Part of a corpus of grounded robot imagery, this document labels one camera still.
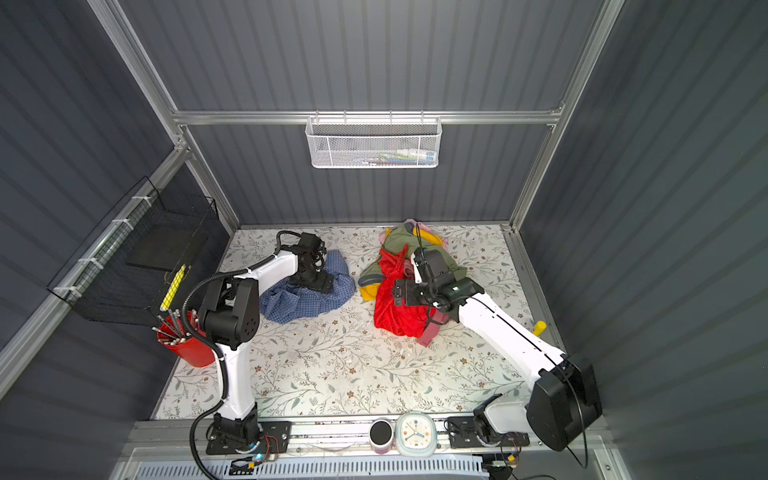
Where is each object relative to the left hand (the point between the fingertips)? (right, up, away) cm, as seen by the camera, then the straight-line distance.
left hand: (314, 284), depth 102 cm
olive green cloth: (+28, +15, +2) cm, 31 cm away
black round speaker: (+24, -32, -32) cm, 51 cm away
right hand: (+32, 0, -20) cm, 37 cm away
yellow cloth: (+19, -3, -2) cm, 19 cm away
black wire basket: (-38, +6, -30) cm, 49 cm away
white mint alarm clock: (+32, -33, -30) cm, 55 cm away
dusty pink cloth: (+38, -12, -15) cm, 43 cm away
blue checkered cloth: (-3, -4, -14) cm, 15 cm away
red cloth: (+30, -9, -15) cm, 35 cm away
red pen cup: (-25, -12, -28) cm, 39 cm away
